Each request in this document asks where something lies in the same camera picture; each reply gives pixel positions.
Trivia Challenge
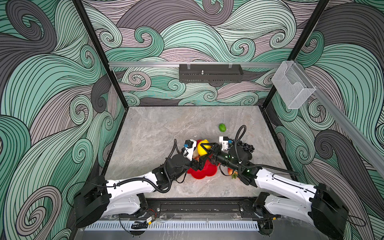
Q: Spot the red yellow apple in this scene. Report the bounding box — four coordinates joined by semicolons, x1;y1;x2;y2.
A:
228;168;238;179

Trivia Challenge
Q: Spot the white slotted cable duct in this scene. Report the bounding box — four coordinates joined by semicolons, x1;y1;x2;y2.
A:
85;220;259;232

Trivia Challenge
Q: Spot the aluminium rail back wall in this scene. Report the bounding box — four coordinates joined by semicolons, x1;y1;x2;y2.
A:
108;61;282;69

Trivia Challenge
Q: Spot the yellow lemon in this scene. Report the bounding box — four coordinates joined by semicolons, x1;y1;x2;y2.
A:
197;140;211;157

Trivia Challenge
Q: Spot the red flower-shaped fruit bowl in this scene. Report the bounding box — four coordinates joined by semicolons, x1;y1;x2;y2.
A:
186;139;219;181

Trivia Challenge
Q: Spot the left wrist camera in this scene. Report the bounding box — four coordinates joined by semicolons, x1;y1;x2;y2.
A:
182;140;197;161

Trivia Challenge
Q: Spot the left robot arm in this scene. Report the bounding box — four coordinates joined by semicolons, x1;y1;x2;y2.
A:
73;154;206;228

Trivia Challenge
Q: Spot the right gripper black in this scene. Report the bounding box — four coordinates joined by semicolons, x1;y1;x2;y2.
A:
201;142;242;174

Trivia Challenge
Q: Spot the green lime fruit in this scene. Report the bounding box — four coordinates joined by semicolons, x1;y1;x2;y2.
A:
219;124;227;133

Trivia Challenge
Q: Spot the black grape bunch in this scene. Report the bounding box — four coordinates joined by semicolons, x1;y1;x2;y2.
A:
238;141;255;153

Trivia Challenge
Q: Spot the aluminium rail wall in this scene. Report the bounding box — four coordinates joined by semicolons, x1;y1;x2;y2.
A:
294;61;384;177
108;61;282;69

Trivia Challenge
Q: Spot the black perforated wall tray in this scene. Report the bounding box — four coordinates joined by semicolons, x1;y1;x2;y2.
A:
179;65;244;85

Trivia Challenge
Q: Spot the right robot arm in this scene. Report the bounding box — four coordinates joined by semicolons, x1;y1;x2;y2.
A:
197;143;349;240

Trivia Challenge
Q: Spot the aluminium rail right wall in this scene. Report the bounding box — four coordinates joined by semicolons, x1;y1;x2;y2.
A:
294;61;384;177

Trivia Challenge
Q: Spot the pale yellow pear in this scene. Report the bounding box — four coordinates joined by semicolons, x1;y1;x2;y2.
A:
193;151;200;160

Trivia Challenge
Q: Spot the clear plastic wall bin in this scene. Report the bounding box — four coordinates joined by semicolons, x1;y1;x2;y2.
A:
272;61;316;110

